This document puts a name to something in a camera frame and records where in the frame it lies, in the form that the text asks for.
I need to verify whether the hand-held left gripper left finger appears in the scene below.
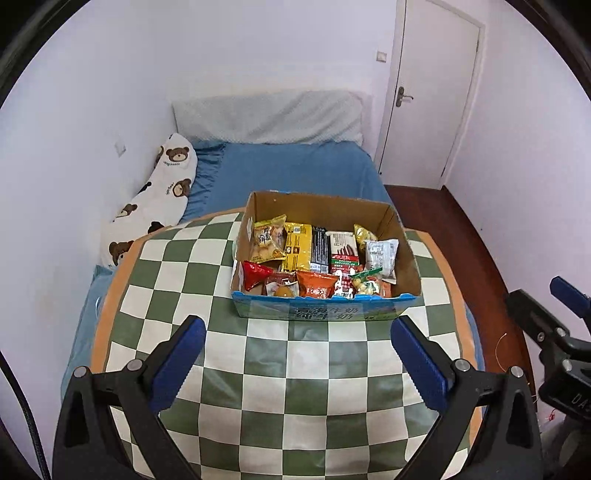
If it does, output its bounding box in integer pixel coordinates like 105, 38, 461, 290
52, 315, 208, 480

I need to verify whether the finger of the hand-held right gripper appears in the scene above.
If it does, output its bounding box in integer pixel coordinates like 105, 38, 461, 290
549, 276, 591, 320
504, 288, 583, 358

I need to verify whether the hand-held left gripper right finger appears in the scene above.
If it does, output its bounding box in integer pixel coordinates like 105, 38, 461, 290
390, 315, 543, 480

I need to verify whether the red striped snack packet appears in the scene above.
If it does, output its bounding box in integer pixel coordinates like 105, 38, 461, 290
333, 270, 356, 298

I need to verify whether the white and green snack packet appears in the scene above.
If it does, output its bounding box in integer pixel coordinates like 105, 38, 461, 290
365, 239, 400, 283

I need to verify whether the small red snack packet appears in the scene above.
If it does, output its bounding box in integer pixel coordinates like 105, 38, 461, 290
241, 261, 274, 291

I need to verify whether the cardboard box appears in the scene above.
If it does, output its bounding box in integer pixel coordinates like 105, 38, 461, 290
230, 190, 422, 320

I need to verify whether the dark red snack packet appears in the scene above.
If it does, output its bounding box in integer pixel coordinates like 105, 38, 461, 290
264, 272, 298, 296

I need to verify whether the green checkered tablecloth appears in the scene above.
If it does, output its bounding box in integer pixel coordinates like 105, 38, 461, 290
90, 208, 485, 480

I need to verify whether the white biscuit packet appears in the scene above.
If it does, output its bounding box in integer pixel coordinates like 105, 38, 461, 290
325, 231, 361, 273

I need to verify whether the black snack packet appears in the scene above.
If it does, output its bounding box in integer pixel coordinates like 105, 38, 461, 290
310, 226, 331, 274

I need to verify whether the yellow chip bag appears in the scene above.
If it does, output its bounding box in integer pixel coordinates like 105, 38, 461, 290
250, 215, 288, 264

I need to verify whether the long yellow snack packet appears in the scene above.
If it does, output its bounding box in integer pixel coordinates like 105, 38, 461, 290
279, 222, 314, 273

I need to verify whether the bear print pillow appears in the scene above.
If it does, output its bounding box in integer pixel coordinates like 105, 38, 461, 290
99, 133, 198, 271

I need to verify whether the white door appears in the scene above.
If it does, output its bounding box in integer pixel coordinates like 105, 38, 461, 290
374, 0, 486, 190

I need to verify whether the white padded headboard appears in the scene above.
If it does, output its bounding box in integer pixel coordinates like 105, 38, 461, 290
172, 90, 372, 146

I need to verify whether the black cable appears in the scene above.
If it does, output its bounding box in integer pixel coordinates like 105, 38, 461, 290
0, 351, 51, 480

